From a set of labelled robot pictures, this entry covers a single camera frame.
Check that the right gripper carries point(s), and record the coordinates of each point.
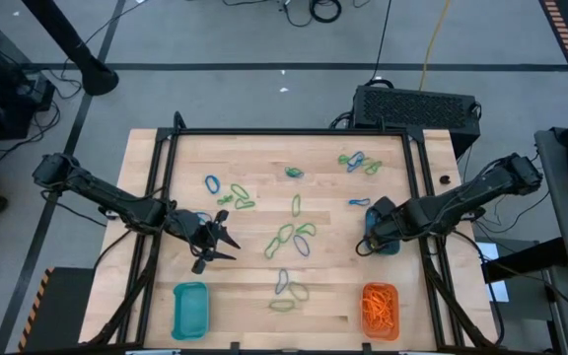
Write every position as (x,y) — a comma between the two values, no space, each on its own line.
(402,219)

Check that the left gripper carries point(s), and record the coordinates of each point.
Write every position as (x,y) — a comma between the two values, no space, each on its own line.
(200,232)

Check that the knotted green rubber band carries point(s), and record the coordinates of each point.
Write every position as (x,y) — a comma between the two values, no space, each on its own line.
(343,159)
(225,200)

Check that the orange rubber band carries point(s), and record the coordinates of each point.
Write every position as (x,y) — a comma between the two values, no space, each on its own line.
(381,315)
(374,310)
(387,305)
(377,298)
(385,320)

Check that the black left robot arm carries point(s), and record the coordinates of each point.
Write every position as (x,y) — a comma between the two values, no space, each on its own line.
(106,194)

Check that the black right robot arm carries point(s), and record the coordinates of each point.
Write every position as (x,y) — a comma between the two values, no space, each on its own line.
(461,197)

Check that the rubber bands top centre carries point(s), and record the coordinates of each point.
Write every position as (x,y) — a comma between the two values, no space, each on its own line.
(298,174)

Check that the teal blue plastic basket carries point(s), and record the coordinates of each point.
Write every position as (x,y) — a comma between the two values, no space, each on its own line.
(392,250)

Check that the mint green plastic basket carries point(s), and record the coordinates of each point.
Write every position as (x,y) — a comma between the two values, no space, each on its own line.
(190,315)

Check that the orange plastic basket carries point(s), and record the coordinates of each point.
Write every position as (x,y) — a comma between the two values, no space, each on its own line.
(380,336)

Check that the black computer tower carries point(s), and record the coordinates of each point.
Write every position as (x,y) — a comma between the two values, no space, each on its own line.
(412,111)

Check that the black desk crossbar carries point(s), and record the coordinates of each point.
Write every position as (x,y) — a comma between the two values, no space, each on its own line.
(520,261)

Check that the grey desk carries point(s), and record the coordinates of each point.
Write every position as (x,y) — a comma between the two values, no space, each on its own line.
(560,207)

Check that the black pole stand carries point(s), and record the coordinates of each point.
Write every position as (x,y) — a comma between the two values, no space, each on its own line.
(68,39)

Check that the black aluminium table frame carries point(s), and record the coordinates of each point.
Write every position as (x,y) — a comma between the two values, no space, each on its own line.
(289,131)

